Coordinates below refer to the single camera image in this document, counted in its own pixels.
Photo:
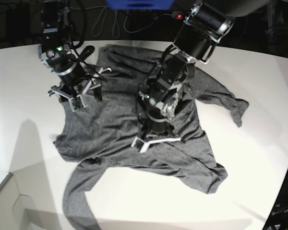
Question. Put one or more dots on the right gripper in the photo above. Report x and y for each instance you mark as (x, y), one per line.
(92, 81)

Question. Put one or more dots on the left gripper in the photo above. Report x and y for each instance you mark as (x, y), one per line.
(154, 132)

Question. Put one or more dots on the grey long-sleeve t-shirt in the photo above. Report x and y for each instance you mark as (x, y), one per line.
(101, 135)

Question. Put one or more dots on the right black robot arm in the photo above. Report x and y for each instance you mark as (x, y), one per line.
(58, 52)

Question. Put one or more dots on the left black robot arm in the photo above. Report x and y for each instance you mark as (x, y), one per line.
(203, 28)

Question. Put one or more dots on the blue plastic panel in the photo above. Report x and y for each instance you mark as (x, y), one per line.
(139, 4)

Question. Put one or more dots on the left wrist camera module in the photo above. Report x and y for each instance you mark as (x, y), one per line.
(139, 145)

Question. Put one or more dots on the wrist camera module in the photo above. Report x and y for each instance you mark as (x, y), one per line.
(77, 103)
(139, 145)

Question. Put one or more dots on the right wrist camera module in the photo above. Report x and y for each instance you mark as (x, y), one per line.
(77, 103)

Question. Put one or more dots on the black power strip red switch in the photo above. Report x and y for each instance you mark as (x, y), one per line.
(179, 15)

